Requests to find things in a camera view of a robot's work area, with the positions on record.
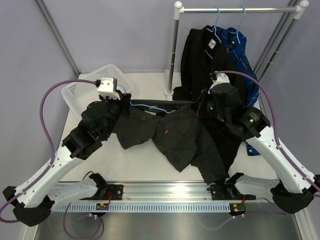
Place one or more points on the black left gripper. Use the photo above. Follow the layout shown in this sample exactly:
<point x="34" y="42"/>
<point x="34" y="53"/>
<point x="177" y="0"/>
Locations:
<point x="123" y="103"/>

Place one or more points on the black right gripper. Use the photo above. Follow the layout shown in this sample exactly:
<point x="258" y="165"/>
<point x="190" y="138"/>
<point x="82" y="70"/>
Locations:
<point x="206" y="95"/>

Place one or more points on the light blue hanger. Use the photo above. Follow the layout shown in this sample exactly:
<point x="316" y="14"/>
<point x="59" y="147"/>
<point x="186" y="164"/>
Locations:
<point x="145" y="105"/>
<point x="214" y="30"/>
<point x="236" y="32"/>

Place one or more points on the dark pinstriped shirt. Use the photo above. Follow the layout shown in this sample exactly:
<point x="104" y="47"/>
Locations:
<point x="179" y="136"/>

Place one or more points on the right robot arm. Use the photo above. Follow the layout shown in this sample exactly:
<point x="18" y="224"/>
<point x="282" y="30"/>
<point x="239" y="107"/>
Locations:
<point x="294" y="187"/>

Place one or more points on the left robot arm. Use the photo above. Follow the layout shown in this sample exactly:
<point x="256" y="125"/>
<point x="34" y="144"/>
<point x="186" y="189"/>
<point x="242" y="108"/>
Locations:
<point x="36" y="199"/>

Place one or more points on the plain black shirt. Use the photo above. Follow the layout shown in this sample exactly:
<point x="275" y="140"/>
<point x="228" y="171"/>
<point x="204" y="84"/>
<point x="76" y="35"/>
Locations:
<point x="202" y="55"/>

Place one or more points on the blue plaid shirt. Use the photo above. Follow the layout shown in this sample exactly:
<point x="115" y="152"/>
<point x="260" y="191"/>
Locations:
<point x="237" y="52"/>

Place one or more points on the metal clothes rack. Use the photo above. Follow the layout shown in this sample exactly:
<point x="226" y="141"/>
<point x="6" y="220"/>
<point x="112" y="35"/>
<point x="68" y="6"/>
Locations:
<point x="291" y="14"/>

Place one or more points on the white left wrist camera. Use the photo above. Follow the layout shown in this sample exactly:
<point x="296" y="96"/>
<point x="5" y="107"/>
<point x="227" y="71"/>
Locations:
<point x="106" y="88"/>

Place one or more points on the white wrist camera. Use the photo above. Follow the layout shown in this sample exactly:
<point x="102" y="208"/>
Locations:
<point x="106" y="88"/>
<point x="221" y="78"/>

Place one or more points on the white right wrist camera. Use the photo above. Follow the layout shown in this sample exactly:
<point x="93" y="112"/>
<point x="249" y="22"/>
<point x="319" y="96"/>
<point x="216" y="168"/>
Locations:
<point x="221" y="78"/>

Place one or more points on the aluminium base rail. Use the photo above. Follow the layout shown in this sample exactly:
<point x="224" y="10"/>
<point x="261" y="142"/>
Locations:
<point x="164" y="191"/>

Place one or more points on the perforated cable duct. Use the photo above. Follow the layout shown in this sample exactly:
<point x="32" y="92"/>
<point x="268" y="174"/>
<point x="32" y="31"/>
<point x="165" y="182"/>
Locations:
<point x="144" y="207"/>

